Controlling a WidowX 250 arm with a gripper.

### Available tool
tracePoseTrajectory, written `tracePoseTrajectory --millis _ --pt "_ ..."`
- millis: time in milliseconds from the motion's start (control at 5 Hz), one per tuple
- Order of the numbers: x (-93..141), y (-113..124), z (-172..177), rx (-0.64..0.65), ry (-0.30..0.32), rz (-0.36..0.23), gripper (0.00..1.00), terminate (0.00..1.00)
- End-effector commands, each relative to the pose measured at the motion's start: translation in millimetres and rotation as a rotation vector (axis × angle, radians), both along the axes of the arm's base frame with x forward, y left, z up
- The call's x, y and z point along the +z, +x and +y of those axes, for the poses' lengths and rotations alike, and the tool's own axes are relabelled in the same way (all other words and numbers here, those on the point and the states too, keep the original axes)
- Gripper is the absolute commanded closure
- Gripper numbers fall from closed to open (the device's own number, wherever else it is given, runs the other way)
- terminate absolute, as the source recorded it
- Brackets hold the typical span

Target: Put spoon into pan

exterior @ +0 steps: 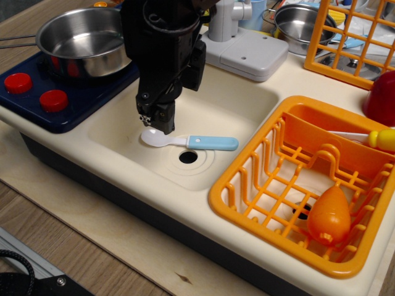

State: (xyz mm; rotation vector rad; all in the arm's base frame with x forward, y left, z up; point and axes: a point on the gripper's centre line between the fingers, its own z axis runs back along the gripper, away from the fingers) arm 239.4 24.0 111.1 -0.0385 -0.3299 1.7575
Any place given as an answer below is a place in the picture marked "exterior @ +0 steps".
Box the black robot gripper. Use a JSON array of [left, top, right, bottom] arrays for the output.
[[120, 1, 206, 135]]

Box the white spoon with blue handle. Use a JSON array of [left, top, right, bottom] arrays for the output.
[[141, 129, 239, 151]]

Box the cream toy kitchen sink unit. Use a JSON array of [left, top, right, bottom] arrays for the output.
[[1, 55, 393, 295]]

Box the right red stove knob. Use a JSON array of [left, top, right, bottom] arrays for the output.
[[39, 89, 69, 113]]

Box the red stove knob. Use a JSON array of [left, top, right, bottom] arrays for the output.
[[39, 89, 69, 113], [4, 73, 33, 94]]

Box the grey toy faucet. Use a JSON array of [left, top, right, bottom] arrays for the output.
[[202, 1, 288, 82]]

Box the dark blue toy stove top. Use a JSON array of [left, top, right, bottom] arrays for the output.
[[1, 51, 138, 133]]

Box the left red stove knob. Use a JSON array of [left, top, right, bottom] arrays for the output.
[[4, 73, 33, 94]]

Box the light blue plastic cup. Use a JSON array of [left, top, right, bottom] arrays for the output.
[[238, 0, 267, 31]]

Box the orange plastic dish rack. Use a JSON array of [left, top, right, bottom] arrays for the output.
[[209, 96, 394, 279]]

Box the steel pot in background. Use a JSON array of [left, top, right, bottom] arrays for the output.
[[262, 3, 339, 57]]

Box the orange plastic grid rack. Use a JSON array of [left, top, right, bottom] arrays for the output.
[[304, 1, 394, 90]]

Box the orange plastic toy carrot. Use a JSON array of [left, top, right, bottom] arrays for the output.
[[307, 186, 351, 246]]

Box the yellow toy corn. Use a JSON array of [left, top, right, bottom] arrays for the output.
[[328, 10, 346, 26]]

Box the steel pot lid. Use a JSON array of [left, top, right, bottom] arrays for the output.
[[317, 53, 381, 81]]

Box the red plastic cup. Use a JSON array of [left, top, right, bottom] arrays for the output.
[[362, 70, 394, 127]]

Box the steel pan with wire handle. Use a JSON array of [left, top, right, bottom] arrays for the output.
[[1, 7, 131, 79]]

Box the black bracket with screw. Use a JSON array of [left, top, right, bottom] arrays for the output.
[[32, 274, 93, 296]]

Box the black braided cable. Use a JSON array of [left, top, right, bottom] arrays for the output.
[[0, 249, 36, 296]]

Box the yellow handled white utensil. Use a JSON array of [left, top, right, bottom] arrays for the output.
[[330, 129, 394, 152]]

